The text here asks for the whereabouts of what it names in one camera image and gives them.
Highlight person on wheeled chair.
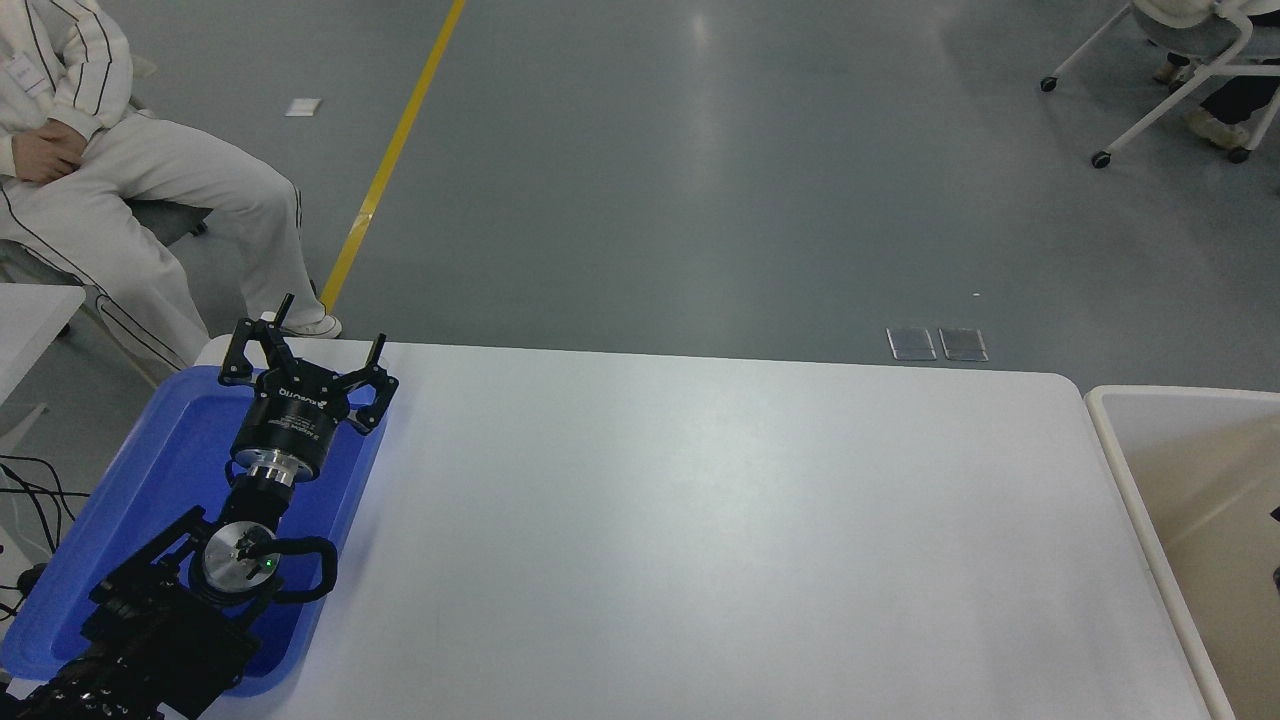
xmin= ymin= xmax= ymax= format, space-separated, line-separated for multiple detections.
xmin=1133 ymin=0 xmax=1280 ymax=151

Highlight large pale bin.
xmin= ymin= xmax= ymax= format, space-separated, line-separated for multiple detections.
xmin=1085 ymin=385 xmax=1280 ymax=720

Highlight black cable plug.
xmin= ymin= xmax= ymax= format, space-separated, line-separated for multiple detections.
xmin=0 ymin=562 xmax=47 ymax=617

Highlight white wheeled chair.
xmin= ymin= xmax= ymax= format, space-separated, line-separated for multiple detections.
xmin=1040 ymin=0 xmax=1280 ymax=169

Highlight black floor cables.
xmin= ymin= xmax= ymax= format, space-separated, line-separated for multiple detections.
xmin=0 ymin=455 xmax=91 ymax=561

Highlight blue plastic tray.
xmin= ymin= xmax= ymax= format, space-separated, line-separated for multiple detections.
xmin=0 ymin=365 xmax=391 ymax=698

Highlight person's hand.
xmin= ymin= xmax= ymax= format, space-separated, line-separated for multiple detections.
xmin=10 ymin=120 xmax=90 ymax=185

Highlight small white side table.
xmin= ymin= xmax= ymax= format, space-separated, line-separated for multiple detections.
xmin=0 ymin=283 xmax=86 ymax=451

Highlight grey seat chair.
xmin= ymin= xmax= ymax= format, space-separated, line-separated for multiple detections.
xmin=0 ymin=198 xmax=211 ymax=391

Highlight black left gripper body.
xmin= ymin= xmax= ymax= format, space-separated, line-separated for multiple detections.
xmin=231 ymin=371 xmax=352 ymax=472

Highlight seated person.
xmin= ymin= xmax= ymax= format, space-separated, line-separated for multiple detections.
xmin=0 ymin=0 xmax=343 ymax=373

